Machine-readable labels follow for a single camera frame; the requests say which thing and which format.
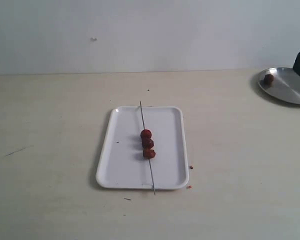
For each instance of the round metal plate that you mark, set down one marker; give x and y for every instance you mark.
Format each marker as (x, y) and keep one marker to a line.
(286, 84)

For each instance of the thin metal skewer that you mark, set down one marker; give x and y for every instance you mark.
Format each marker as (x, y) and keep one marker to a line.
(149, 161)

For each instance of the white rectangular plastic tray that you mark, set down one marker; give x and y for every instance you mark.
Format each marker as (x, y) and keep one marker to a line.
(122, 165)

